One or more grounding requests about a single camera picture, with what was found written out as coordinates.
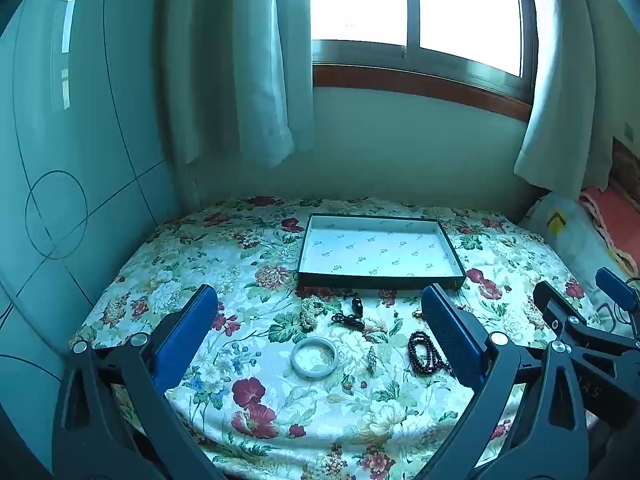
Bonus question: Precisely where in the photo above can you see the cream pearl bead bracelet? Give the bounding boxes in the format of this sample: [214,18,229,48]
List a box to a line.
[299,296,326,332]

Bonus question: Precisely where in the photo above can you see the wide white curtain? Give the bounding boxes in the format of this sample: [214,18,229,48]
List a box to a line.
[160,0,316,168]

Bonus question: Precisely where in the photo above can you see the window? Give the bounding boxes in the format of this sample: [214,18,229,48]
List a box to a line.
[310,0,538,101]

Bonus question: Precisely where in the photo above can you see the white jade bangle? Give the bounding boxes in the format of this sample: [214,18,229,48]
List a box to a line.
[291,337,337,377]

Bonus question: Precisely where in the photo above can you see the dark red bead bracelet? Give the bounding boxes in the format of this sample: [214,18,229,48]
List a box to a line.
[407,331,453,376]

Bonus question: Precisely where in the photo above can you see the black cord pendant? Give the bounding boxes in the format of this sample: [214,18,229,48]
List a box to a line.
[331,296,367,331]

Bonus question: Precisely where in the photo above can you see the floral bedspread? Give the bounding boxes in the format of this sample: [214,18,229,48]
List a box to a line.
[70,196,601,480]

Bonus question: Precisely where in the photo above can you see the pink blanket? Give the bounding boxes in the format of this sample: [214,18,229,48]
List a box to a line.
[580,186,640,276]

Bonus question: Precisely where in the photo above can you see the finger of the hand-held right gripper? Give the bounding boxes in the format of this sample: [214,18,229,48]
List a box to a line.
[532,282,640,411]
[595,267,640,311]

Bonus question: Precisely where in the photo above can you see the green-edged white tray box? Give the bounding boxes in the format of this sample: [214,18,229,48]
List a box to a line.
[296,213,467,291]

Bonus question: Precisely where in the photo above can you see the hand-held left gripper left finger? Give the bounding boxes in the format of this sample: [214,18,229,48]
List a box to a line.
[52,284,226,480]

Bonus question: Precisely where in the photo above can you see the brown wooden window sill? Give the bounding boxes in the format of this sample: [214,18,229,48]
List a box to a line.
[312,62,533,122]

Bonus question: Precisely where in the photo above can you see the black cable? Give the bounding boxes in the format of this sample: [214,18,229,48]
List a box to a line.
[597,300,640,336]

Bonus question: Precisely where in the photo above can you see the narrow white curtain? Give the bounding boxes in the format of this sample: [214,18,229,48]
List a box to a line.
[514,0,616,201]

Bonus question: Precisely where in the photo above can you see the brown wooden headboard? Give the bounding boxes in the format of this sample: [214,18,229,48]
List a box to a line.
[612,137,640,191]

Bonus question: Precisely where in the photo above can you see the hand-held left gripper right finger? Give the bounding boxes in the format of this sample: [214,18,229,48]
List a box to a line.
[415,283,601,480]

